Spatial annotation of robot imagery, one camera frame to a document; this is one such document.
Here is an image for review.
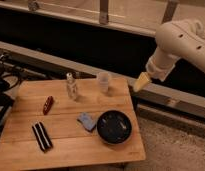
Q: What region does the white gripper wrist block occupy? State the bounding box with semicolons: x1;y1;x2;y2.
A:
133;48;179;92

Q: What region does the black white striped eraser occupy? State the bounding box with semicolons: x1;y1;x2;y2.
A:
32;122;53;152

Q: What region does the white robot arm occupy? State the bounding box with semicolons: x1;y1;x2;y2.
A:
133;19;205;92

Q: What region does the clear plastic cup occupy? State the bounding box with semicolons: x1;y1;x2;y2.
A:
97;72;111;93

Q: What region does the black ceramic bowl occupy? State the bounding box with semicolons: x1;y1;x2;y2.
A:
96;110;132;144

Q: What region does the blue crumpled cloth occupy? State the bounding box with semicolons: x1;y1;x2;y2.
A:
77;113;96;132

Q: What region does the clear glass bottle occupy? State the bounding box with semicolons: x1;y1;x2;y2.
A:
66;73;78;100

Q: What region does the red pocket knife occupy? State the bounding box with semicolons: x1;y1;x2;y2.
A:
43;96;54;115

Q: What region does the metal rail frame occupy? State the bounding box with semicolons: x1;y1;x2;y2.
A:
0;0;205;39

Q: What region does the black cables and equipment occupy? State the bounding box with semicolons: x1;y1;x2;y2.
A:
0;51;25;146

